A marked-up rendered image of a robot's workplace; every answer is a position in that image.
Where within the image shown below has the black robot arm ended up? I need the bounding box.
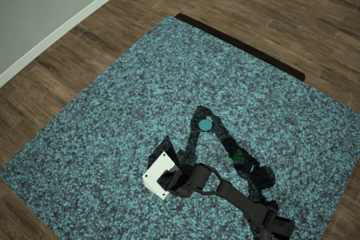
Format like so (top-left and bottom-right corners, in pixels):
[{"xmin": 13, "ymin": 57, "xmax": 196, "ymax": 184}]
[{"xmin": 156, "ymin": 163, "xmax": 295, "ymax": 240}]

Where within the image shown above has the cyan circle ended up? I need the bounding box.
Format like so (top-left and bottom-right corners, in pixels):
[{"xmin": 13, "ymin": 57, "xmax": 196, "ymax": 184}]
[{"xmin": 199, "ymin": 119, "xmax": 212, "ymax": 131}]

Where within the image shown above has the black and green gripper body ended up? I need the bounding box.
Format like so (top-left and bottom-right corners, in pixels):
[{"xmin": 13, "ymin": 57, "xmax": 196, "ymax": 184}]
[{"xmin": 257, "ymin": 229, "xmax": 273, "ymax": 240}]

